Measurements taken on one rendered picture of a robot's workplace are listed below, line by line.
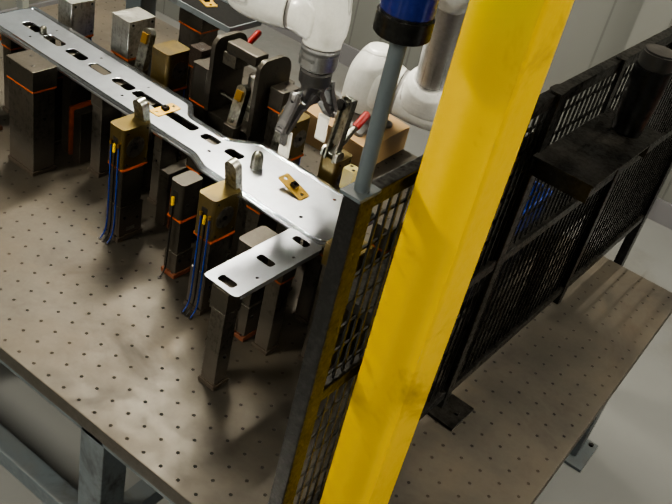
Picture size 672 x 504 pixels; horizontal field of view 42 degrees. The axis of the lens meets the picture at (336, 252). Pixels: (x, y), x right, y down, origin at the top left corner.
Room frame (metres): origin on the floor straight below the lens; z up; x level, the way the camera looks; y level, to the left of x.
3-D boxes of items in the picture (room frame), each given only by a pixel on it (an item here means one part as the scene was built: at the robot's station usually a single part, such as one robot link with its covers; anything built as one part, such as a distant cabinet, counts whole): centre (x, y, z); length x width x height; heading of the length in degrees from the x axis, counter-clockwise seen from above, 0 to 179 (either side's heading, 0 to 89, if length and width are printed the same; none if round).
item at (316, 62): (1.85, 0.14, 1.37); 0.09 x 0.09 x 0.06
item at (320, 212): (2.10, 0.56, 1.00); 1.38 x 0.22 x 0.02; 59
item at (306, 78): (1.85, 0.14, 1.29); 0.08 x 0.07 x 0.09; 149
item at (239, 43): (2.22, 0.35, 0.95); 0.18 x 0.13 x 0.49; 59
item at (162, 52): (2.33, 0.59, 0.89); 0.12 x 0.08 x 0.38; 149
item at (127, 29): (2.42, 0.73, 0.90); 0.13 x 0.08 x 0.41; 149
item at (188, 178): (1.80, 0.40, 0.84); 0.10 x 0.05 x 0.29; 149
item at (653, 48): (1.72, -0.52, 1.52); 0.07 x 0.07 x 0.18
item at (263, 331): (1.61, 0.11, 0.84); 0.05 x 0.05 x 0.29; 59
